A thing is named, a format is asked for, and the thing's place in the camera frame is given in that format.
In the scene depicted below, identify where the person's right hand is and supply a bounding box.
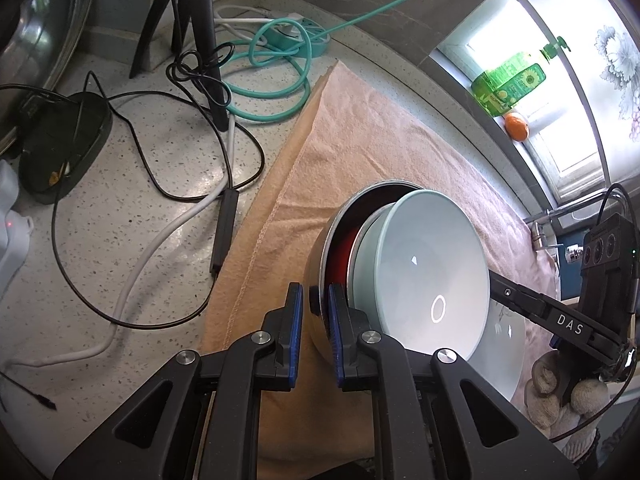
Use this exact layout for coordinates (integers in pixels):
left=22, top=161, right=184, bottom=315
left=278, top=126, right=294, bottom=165
left=524, top=349, right=612, bottom=441

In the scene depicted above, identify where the white cable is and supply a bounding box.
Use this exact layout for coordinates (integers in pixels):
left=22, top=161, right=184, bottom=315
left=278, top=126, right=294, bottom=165
left=0, top=5, right=301, bottom=368

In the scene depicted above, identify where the light blue bowl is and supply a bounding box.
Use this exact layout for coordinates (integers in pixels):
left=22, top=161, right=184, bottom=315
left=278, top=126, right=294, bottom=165
left=350, top=189, right=492, bottom=365

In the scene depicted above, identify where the large steel bowl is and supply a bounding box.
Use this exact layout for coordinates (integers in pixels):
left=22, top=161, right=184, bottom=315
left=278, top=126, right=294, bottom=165
left=306, top=180, right=426, bottom=366

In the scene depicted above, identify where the large steel wok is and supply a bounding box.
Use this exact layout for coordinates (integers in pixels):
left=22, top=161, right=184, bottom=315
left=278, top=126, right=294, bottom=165
left=0, top=0, right=98, bottom=156

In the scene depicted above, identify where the window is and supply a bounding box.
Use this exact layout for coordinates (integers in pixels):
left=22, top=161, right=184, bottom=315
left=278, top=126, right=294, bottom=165
left=430, top=0, right=640, bottom=201

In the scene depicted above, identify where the red steel-lined bowl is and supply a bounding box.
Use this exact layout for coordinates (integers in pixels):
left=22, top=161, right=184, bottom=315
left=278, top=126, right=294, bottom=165
left=327, top=195, right=401, bottom=291

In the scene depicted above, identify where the black cable with inline box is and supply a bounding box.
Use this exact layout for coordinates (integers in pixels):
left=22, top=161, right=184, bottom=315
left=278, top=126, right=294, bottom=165
left=50, top=42, right=266, bottom=331

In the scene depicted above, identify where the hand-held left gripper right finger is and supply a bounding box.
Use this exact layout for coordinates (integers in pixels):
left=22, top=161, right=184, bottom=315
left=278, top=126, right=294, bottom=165
left=327, top=284, right=581, bottom=480

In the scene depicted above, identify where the white power adapter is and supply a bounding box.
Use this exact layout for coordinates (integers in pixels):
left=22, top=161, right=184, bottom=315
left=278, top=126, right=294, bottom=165
left=0, top=159, right=35, bottom=306

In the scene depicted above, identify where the white plate grey leaf print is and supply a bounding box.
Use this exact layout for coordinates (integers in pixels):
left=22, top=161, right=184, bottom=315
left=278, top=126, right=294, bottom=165
left=465, top=300, right=527, bottom=401

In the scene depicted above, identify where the teal cable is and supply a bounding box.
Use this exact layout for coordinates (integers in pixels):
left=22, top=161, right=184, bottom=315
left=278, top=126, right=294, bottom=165
left=220, top=0, right=458, bottom=123

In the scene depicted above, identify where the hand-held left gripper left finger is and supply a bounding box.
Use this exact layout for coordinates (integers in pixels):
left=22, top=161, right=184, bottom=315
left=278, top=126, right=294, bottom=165
left=52, top=282, right=304, bottom=480

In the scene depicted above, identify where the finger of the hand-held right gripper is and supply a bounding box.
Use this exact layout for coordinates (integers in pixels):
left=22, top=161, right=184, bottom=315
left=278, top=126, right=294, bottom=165
left=487, top=270, right=627, bottom=361

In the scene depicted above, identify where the black tripod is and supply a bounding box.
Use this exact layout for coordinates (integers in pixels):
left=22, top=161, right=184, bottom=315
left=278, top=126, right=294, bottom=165
left=129, top=0, right=231, bottom=133

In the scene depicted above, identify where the teal power strip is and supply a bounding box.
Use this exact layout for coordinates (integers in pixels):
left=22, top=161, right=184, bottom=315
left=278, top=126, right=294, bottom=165
left=257, top=16, right=331, bottom=58

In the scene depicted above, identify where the chrome faucet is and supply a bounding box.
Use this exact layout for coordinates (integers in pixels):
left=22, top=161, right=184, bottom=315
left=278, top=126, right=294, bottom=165
left=524, top=187, right=621, bottom=251

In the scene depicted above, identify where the green dish soap bottle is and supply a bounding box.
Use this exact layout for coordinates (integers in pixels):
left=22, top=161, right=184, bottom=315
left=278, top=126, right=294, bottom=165
left=471, top=36, right=571, bottom=118

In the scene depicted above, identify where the black oval tray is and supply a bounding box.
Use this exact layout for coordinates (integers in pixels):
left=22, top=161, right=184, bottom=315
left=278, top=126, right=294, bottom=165
left=17, top=91, right=114, bottom=206

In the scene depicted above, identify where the orange fruit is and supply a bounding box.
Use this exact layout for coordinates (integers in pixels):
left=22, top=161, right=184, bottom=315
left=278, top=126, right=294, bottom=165
left=504, top=111, right=532, bottom=142

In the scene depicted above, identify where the blue cutting board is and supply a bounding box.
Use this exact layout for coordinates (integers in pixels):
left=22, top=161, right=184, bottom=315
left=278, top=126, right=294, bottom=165
left=555, top=232, right=588, bottom=301

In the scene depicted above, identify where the pink beige towel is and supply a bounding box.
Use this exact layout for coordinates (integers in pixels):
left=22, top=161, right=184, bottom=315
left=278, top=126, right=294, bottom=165
left=200, top=60, right=566, bottom=471

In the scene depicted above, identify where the floral window sticker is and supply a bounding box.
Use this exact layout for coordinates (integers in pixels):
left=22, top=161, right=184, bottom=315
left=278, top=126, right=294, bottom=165
left=595, top=24, right=640, bottom=142

